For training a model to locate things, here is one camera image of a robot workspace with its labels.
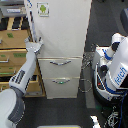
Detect green android sticker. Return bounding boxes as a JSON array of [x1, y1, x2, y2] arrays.
[[37, 2, 49, 17]]

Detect grey box on cabinet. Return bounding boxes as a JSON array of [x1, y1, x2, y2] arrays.
[[0, 5, 26, 17]]

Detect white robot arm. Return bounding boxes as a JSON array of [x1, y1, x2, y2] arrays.
[[0, 38, 43, 128]]

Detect white blue Fetch robot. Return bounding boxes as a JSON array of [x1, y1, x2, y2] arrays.
[[92, 33, 128, 105]]

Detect wooden drawer cabinet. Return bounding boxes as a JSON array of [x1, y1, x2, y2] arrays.
[[0, 15, 46, 98]]

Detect white lower freezer drawer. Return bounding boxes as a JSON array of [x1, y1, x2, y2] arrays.
[[43, 78, 79, 99]]

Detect white freezer drawer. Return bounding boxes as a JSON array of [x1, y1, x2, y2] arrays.
[[43, 78, 79, 99], [39, 58, 82, 79]]

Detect white upper freezer drawer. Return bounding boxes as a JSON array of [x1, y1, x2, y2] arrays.
[[39, 58, 82, 79]]

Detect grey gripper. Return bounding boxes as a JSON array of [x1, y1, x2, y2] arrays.
[[24, 38, 44, 54]]

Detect coiled cables on floor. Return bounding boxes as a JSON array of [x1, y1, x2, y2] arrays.
[[78, 43, 98, 94]]

